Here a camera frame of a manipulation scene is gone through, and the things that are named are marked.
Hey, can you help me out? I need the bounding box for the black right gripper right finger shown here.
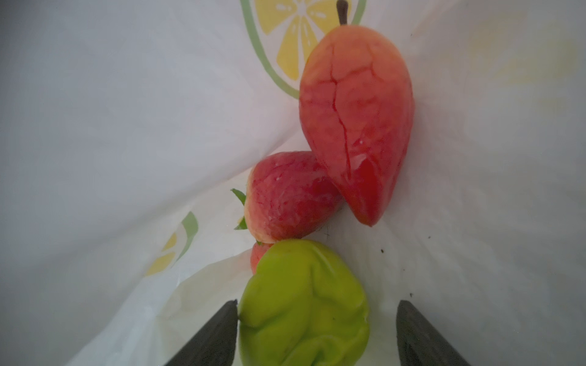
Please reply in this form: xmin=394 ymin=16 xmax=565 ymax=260
xmin=396 ymin=300 xmax=470 ymax=366

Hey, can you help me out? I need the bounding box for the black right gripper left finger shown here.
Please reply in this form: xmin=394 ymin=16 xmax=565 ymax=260
xmin=166 ymin=300 xmax=238 ymax=366

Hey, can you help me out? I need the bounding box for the green fake pepper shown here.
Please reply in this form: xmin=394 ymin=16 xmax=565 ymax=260
xmin=238 ymin=239 xmax=370 ymax=365

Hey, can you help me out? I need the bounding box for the small red fake fruit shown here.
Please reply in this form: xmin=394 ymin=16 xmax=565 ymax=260
xmin=250 ymin=242 xmax=273 ymax=274

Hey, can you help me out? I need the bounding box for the red fake strawberry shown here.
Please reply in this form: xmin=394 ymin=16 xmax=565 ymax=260
xmin=232 ymin=151 xmax=344 ymax=244

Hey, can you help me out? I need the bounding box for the white plastic bag lemon print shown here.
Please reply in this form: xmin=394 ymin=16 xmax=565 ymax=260
xmin=1 ymin=1 xmax=585 ymax=365

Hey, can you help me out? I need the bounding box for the red fake pear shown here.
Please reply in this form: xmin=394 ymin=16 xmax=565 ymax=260
xmin=299 ymin=1 xmax=415 ymax=227

